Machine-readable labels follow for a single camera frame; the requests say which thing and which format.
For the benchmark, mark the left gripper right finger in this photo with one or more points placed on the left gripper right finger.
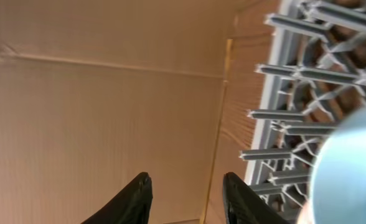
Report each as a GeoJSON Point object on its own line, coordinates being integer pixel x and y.
{"type": "Point", "coordinates": [244, 206]}

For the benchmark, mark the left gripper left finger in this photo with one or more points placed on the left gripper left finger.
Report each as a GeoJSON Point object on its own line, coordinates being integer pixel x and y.
{"type": "Point", "coordinates": [130, 206]}

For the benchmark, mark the light blue saucer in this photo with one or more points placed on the light blue saucer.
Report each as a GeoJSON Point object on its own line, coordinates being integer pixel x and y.
{"type": "Point", "coordinates": [338, 180]}

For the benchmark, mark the pink bowl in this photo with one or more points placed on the pink bowl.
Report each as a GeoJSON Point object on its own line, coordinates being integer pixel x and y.
{"type": "Point", "coordinates": [305, 216]}

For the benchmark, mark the grey plastic dishwasher rack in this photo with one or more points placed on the grey plastic dishwasher rack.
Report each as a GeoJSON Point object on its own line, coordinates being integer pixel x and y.
{"type": "Point", "coordinates": [315, 77]}

